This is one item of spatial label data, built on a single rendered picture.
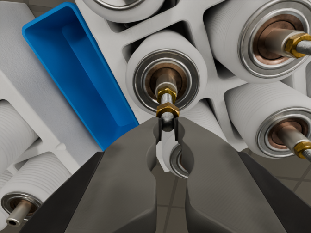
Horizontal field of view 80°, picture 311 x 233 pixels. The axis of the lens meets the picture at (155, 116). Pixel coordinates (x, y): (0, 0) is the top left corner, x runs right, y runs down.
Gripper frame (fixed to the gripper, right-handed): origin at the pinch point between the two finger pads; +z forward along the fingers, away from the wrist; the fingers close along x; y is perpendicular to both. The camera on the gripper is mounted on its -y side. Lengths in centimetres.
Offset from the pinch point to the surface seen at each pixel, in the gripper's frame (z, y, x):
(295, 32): 6.7, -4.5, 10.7
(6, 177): 16.4, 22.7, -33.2
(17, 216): 7.3, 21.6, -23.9
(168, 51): 9.3, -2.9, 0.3
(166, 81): 6.9, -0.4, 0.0
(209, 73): 16.8, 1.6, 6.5
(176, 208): 35, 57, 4
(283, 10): 9.4, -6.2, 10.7
